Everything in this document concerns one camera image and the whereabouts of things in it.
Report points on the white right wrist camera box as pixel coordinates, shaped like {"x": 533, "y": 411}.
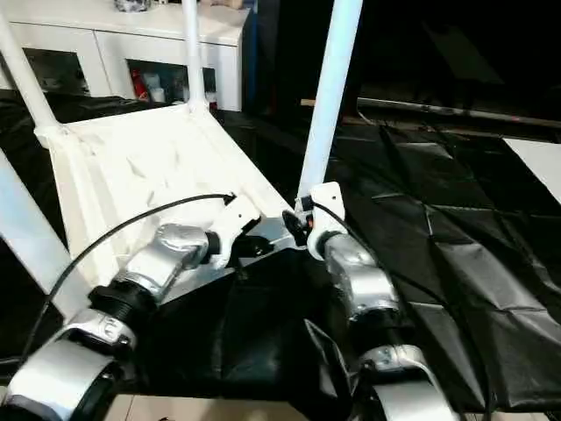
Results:
{"x": 326, "y": 197}

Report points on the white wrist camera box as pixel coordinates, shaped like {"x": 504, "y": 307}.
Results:
{"x": 236, "y": 215}
{"x": 326, "y": 197}

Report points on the white flat board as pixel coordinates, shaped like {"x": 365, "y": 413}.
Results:
{"x": 539, "y": 160}

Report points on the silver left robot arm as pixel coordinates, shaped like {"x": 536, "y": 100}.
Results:
{"x": 166, "y": 259}

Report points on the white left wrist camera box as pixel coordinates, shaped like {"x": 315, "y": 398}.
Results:
{"x": 236, "y": 215}

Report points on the red package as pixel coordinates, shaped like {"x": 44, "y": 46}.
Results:
{"x": 139, "y": 87}

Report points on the white glass-door cabinet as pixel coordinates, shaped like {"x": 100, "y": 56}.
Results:
{"x": 153, "y": 41}

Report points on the small white jar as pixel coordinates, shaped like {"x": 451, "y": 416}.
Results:
{"x": 156, "y": 94}
{"x": 210, "y": 100}
{"x": 179, "y": 90}

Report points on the black plastic mat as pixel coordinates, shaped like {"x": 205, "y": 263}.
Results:
{"x": 460, "y": 228}

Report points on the grey ornament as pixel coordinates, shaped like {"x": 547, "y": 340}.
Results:
{"x": 131, "y": 5}

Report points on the white plastic table top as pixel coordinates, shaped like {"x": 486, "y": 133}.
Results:
{"x": 131, "y": 144}

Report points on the dark metal rod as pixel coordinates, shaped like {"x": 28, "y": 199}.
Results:
{"x": 460, "y": 109}

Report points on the white plastic table leg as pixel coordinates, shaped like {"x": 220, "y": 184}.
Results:
{"x": 30, "y": 228}
{"x": 24, "y": 74}
{"x": 328, "y": 96}
{"x": 193, "y": 57}

